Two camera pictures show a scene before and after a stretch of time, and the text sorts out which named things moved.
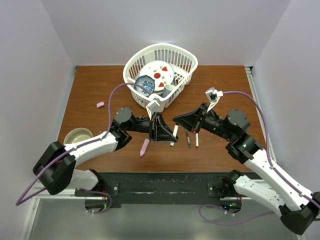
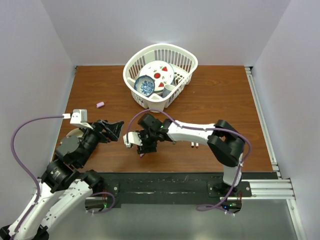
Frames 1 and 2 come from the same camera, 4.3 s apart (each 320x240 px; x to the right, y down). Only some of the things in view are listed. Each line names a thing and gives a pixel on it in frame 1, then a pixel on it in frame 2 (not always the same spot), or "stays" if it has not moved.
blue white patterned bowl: x=147 y=82 stays
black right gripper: x=190 y=121 → x=146 y=148
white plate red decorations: x=162 y=73 stays
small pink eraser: x=100 y=104 stays
